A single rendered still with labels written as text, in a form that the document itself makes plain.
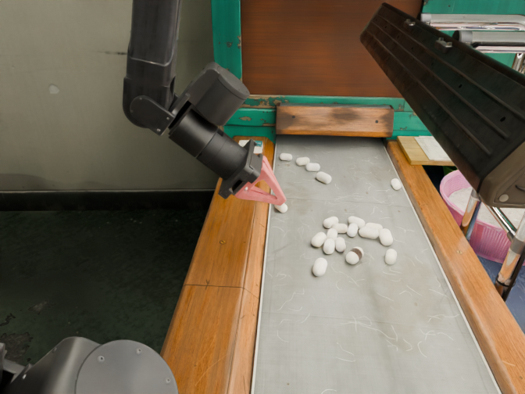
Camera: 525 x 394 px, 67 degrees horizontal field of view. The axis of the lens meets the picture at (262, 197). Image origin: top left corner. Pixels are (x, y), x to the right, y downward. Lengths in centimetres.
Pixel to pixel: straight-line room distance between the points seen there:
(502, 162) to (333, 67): 79
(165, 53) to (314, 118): 58
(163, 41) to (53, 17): 151
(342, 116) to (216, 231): 49
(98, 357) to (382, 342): 44
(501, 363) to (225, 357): 34
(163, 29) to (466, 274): 56
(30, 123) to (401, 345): 198
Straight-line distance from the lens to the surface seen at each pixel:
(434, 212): 84
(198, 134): 57
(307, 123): 104
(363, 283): 67
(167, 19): 53
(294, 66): 106
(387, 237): 74
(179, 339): 56
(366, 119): 105
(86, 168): 224
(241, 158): 58
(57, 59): 207
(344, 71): 107
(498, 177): 31
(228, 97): 54
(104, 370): 23
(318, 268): 65
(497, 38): 51
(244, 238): 70
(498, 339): 62
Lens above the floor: 119
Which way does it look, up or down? 31 degrees down
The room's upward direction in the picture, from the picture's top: straight up
